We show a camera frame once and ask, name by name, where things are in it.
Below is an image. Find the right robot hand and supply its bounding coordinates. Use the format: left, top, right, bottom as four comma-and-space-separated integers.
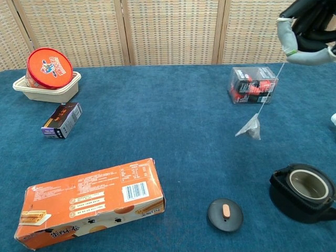
276, 0, 336, 66

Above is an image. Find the small black round lid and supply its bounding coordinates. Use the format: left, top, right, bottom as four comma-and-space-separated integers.
207, 198, 244, 233

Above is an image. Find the blue table cloth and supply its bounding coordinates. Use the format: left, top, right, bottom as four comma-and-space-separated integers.
0, 62, 336, 252

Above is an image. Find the cream plastic tray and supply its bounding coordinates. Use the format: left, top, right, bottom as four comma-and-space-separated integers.
12, 71, 82, 104

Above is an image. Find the red lidded round tub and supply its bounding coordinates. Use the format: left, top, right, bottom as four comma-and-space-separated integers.
25, 47, 74, 91

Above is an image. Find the clear box with red items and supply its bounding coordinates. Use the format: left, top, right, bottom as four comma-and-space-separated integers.
227, 66, 279, 106

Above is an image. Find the small black purple box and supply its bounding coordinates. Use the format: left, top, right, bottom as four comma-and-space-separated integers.
40, 102, 83, 139

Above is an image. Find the tea bag with string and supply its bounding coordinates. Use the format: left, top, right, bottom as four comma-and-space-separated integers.
235, 61, 287, 141

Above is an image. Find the orange biscuit box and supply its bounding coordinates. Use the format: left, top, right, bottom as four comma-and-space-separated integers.
13, 157, 166, 250

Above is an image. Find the woven folding screen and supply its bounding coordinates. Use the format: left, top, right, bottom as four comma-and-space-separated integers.
0, 0, 336, 72

